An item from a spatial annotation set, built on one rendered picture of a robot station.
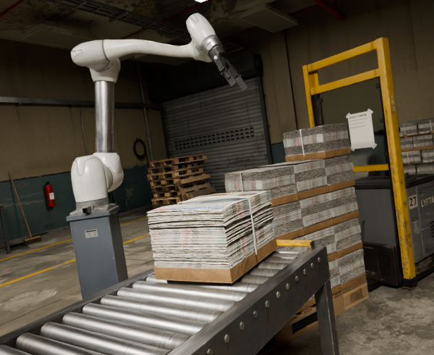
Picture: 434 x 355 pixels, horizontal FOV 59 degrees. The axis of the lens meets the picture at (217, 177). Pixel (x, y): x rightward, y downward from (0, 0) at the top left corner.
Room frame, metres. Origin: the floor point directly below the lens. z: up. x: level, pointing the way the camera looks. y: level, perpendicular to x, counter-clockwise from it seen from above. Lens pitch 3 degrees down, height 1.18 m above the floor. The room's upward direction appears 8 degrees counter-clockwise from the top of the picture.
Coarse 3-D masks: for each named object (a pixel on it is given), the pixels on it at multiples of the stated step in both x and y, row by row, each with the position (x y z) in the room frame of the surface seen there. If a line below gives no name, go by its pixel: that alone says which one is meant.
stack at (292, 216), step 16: (288, 208) 2.36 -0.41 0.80; (304, 208) 2.45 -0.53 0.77; (320, 208) 2.53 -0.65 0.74; (288, 224) 2.35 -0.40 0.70; (304, 224) 2.43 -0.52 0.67; (320, 240) 2.50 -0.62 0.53; (336, 272) 2.56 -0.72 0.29; (336, 304) 2.54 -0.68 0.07; (288, 320) 2.27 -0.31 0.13; (288, 336) 2.27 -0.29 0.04
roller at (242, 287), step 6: (150, 276) 1.31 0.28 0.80; (162, 282) 1.26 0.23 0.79; (168, 282) 1.25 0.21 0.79; (174, 282) 1.23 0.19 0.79; (180, 282) 1.22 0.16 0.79; (186, 282) 1.21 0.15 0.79; (192, 282) 1.19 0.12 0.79; (198, 282) 1.18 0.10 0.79; (204, 282) 1.17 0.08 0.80; (210, 282) 1.16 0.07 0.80; (216, 282) 1.15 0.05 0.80; (234, 282) 1.12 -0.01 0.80; (240, 282) 1.11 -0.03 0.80; (246, 282) 1.10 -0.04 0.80; (216, 288) 1.13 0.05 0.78; (222, 288) 1.12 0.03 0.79; (228, 288) 1.11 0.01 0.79; (234, 288) 1.10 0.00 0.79; (240, 288) 1.09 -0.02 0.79; (246, 288) 1.08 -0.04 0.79; (252, 288) 1.07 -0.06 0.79
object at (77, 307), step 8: (144, 272) 1.37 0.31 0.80; (152, 272) 1.35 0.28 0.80; (128, 280) 1.29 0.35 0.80; (136, 280) 1.28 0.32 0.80; (144, 280) 1.31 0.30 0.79; (112, 288) 1.23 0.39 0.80; (96, 296) 1.18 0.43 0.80; (72, 304) 1.13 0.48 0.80; (80, 304) 1.12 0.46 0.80; (56, 312) 1.08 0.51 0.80; (64, 312) 1.07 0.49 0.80; (80, 312) 1.10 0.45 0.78; (40, 320) 1.03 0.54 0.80; (48, 320) 1.02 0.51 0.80; (56, 320) 1.04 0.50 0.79; (24, 328) 0.99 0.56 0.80; (32, 328) 0.98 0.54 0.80; (40, 328) 1.00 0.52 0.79; (8, 336) 0.95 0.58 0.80; (16, 336) 0.95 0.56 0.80; (0, 344) 0.91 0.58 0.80; (8, 344) 0.93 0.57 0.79
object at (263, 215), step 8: (232, 192) 1.47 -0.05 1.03; (240, 192) 1.43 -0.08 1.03; (248, 192) 1.40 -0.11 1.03; (256, 192) 1.37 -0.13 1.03; (264, 192) 1.37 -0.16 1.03; (192, 200) 1.41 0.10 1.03; (200, 200) 1.39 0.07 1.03; (256, 200) 1.30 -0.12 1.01; (264, 200) 1.36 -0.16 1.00; (256, 208) 1.29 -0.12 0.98; (264, 208) 1.35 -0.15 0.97; (272, 208) 1.41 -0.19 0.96; (256, 216) 1.29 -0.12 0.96; (264, 216) 1.35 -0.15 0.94; (272, 216) 1.41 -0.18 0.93; (256, 224) 1.29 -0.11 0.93; (264, 224) 1.35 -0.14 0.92; (272, 224) 1.41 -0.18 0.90; (256, 232) 1.29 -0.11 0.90; (264, 232) 1.34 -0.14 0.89; (272, 232) 1.40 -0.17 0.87; (256, 240) 1.28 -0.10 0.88; (264, 240) 1.34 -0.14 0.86
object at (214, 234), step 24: (168, 216) 1.19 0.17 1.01; (192, 216) 1.14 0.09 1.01; (216, 216) 1.10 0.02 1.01; (240, 216) 1.19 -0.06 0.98; (168, 240) 1.20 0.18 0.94; (192, 240) 1.16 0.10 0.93; (216, 240) 1.12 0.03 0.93; (240, 240) 1.18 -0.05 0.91; (168, 264) 1.20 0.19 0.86; (192, 264) 1.16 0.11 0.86; (216, 264) 1.12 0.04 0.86
